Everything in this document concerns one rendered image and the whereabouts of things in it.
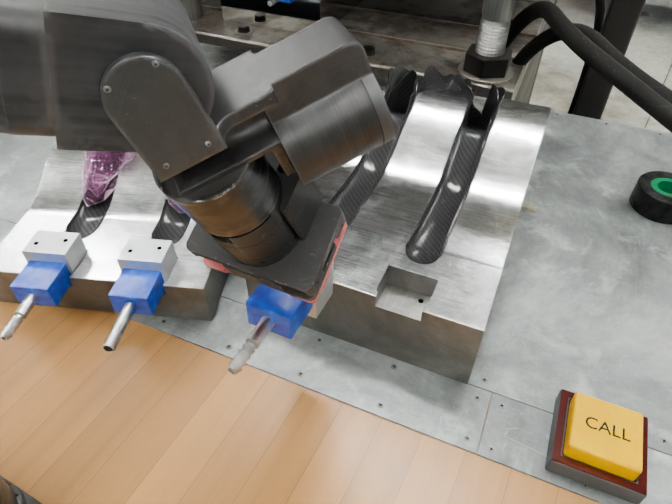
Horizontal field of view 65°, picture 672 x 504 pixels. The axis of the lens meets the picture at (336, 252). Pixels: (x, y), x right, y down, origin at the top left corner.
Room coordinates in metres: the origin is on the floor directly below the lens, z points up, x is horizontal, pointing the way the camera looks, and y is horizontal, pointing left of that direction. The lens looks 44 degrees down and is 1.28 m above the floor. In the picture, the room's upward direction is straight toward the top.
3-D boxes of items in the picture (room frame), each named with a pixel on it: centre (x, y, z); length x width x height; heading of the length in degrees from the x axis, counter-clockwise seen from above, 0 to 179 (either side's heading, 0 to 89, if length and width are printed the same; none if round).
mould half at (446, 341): (0.58, -0.12, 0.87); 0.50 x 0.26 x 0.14; 156
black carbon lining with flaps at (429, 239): (0.57, -0.10, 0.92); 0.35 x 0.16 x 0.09; 156
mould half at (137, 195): (0.65, 0.24, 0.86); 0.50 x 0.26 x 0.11; 173
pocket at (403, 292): (0.36, -0.07, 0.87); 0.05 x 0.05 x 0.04; 66
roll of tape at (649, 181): (0.60, -0.46, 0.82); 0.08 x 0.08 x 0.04
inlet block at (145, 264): (0.37, 0.21, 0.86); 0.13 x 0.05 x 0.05; 173
